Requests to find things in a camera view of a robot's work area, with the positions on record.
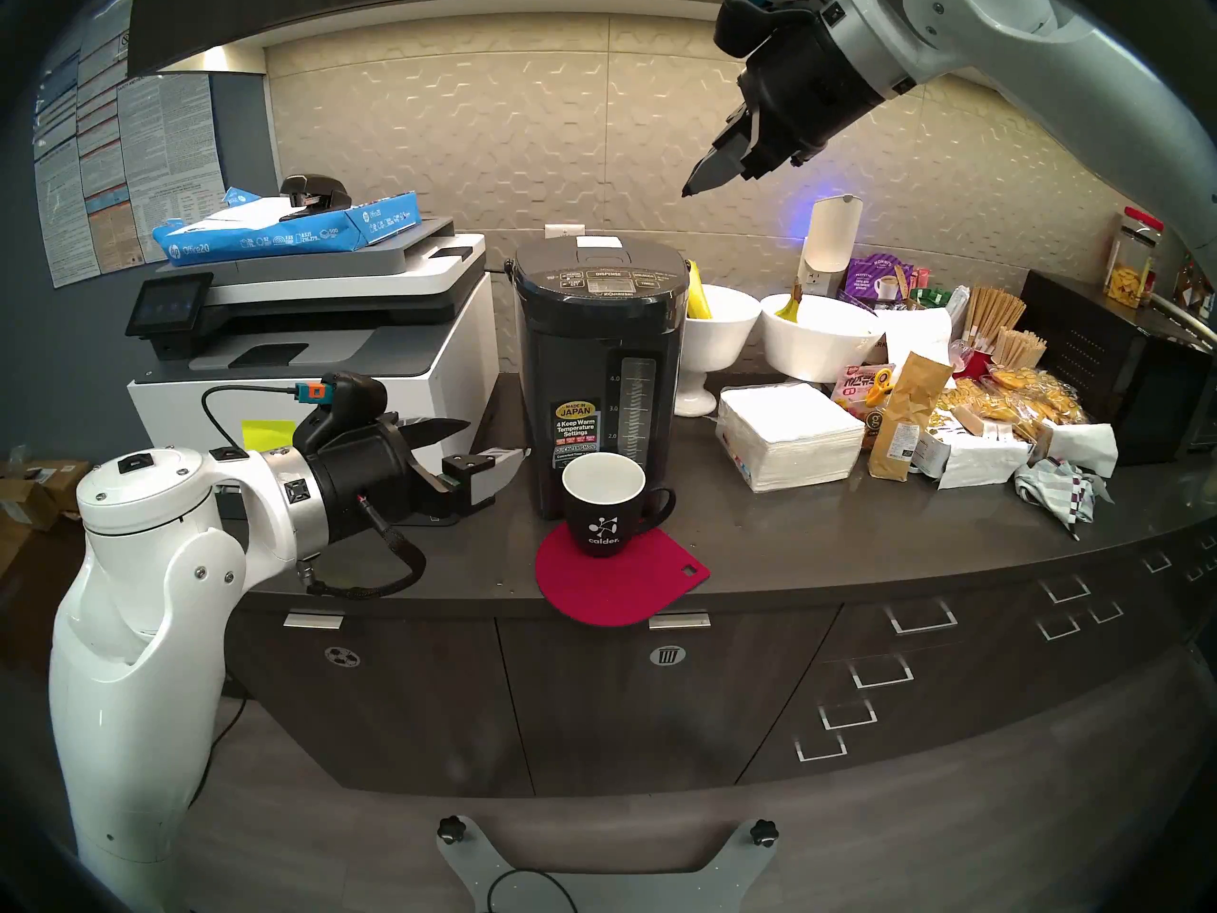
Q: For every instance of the yellow sticky note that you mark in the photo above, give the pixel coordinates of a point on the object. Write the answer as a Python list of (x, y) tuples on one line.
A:
[(266, 436)]

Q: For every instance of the black electric water dispenser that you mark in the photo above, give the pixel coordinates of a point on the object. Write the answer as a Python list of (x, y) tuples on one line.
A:
[(589, 350)]

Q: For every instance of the brown paper coffee bag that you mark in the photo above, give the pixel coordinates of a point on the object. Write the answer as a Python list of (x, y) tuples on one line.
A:
[(908, 407)]

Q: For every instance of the green sachet pack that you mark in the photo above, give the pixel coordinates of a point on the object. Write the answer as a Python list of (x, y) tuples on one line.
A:
[(934, 297)]

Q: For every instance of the long wooden stirrer bundle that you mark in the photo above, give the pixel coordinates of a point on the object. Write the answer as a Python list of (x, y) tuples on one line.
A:
[(995, 317)]

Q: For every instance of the black stapler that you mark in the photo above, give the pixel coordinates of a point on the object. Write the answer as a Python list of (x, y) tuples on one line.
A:
[(318, 190)]

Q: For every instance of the red cup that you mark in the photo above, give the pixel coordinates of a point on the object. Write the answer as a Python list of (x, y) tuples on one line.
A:
[(975, 364)]

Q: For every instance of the colourful text wall poster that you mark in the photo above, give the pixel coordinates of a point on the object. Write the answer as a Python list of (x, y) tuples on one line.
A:
[(81, 217)]

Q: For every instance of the white napkin stack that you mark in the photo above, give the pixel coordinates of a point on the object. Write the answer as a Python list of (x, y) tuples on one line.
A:
[(789, 436)]

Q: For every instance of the black star knob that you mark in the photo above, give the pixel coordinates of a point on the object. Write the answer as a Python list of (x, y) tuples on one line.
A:
[(452, 830), (764, 833)]

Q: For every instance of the white printed sachet box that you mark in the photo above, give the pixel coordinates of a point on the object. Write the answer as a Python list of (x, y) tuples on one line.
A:
[(975, 459)]

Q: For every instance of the clear yellow cracker packet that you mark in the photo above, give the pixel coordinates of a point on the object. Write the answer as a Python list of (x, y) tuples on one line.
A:
[(979, 409), (1041, 398)]

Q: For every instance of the black mug white inside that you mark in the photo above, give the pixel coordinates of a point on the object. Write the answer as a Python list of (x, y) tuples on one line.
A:
[(608, 531)]

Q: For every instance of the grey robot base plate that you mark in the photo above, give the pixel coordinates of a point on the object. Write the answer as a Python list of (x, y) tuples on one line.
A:
[(618, 878)]

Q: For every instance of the grey text wall poster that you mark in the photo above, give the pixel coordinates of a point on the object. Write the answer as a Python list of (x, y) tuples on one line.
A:
[(171, 160)]

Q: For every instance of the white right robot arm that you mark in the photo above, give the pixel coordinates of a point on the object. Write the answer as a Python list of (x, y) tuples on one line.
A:
[(1046, 55)]

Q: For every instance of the yellow banana bunch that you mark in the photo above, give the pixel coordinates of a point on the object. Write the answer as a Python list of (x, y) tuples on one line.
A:
[(699, 298)]

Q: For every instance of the white paper bag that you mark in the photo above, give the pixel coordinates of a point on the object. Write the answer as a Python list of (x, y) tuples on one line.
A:
[(917, 331)]

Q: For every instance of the checkered dish cloth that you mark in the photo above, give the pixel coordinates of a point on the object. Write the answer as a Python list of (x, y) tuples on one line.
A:
[(1060, 493)]

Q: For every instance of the dark wood base cabinet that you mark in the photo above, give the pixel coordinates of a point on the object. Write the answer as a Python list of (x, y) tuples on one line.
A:
[(666, 711)]

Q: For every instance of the white grey office printer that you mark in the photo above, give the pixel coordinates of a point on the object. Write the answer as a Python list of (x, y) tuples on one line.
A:
[(428, 350)]

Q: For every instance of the white wall outlet plate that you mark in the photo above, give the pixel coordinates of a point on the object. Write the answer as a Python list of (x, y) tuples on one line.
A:
[(813, 279)]

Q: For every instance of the red teardrop silicone mat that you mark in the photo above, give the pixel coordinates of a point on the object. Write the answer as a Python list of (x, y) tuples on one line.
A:
[(627, 588)]

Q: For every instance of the clear jar yellow snacks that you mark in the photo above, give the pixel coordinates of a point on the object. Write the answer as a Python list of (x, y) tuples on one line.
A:
[(1131, 274)]

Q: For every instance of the round trash badge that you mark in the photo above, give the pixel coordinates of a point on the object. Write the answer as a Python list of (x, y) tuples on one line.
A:
[(668, 655)]

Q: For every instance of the short wooden stirrer bundle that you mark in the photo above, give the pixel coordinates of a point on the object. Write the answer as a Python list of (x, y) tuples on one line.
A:
[(1019, 350)]

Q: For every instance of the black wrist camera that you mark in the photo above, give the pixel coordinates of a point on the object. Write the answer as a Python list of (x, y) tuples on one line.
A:
[(751, 27), (352, 398)]

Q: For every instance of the brown cardboard boxes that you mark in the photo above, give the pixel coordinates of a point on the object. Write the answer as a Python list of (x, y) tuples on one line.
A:
[(43, 502)]

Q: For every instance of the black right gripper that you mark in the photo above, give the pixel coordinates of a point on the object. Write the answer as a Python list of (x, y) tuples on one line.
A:
[(818, 93)]

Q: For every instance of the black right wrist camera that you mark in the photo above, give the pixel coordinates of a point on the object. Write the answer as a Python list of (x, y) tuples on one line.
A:
[(751, 27)]

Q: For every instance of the white plug-in night light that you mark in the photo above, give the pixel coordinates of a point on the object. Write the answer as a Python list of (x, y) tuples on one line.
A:
[(832, 236)]

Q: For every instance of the round recycling badge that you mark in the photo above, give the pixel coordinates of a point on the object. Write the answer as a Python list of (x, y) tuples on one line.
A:
[(342, 656)]

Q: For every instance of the white pedestal bowl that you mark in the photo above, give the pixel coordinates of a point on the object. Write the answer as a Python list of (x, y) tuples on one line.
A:
[(718, 336)]

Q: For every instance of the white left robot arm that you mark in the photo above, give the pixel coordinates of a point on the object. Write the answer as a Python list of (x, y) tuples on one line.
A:
[(143, 635)]

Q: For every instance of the clear wrapped cutlery pack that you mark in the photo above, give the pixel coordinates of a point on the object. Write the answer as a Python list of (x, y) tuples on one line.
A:
[(960, 312)]

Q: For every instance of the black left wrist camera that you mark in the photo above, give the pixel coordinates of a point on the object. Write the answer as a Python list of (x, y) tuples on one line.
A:
[(352, 398)]

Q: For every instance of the silver cabinet tab pull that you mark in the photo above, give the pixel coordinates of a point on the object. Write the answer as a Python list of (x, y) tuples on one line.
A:
[(314, 621), (680, 622)]

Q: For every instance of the blue printer paper ream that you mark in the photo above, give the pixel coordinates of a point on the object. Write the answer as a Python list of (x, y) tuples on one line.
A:
[(323, 228)]

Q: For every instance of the pink snack packet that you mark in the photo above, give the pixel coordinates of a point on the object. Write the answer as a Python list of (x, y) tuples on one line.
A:
[(853, 388)]

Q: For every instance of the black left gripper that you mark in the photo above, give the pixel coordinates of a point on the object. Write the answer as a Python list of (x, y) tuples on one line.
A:
[(366, 478)]

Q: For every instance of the black microwave oven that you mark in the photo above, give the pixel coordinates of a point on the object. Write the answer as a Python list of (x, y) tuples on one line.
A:
[(1112, 378)]

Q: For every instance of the white wide bowl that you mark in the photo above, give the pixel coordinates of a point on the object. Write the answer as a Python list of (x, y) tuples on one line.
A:
[(822, 345)]

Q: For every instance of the yellow bananas in bowl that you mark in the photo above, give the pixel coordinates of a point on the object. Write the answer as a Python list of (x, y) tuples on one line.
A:
[(789, 310)]

